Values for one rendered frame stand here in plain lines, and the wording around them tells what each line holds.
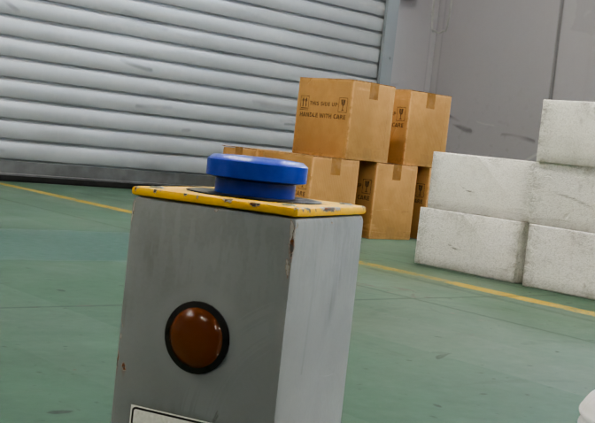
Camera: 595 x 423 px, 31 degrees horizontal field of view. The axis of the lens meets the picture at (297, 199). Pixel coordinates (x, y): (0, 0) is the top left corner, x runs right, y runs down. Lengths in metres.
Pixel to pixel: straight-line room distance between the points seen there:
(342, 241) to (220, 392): 0.08
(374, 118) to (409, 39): 3.16
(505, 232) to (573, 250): 0.24
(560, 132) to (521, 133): 3.78
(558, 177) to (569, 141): 0.11
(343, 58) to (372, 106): 2.66
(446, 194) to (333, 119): 0.85
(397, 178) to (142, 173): 2.00
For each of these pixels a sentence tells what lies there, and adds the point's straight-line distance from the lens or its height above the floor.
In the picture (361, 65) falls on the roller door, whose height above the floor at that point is 0.87.
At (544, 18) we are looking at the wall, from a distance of 6.90.
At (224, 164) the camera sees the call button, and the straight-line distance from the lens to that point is 0.41.
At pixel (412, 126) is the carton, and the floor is 0.45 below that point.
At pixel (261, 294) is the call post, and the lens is 0.38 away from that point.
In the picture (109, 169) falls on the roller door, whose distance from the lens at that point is 5.73.
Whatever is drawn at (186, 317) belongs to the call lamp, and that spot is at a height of 0.27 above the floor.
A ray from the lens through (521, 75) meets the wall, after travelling 6.93.
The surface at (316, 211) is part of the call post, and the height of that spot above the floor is 0.31.
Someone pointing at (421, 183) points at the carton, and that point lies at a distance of 4.42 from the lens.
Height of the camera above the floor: 0.34
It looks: 3 degrees down
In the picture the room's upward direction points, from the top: 6 degrees clockwise
